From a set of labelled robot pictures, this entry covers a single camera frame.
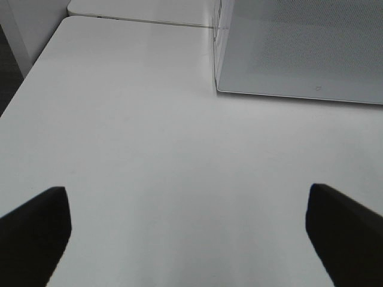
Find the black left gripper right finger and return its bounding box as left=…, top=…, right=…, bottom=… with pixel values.
left=305, top=184, right=382, bottom=286

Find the white microwave oven body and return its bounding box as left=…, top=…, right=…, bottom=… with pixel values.
left=212, top=0, right=236, bottom=92

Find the white microwave door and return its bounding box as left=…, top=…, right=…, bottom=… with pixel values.
left=220, top=1, right=382, bottom=104

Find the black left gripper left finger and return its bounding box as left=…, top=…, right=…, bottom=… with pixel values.
left=1, top=187, right=72, bottom=286

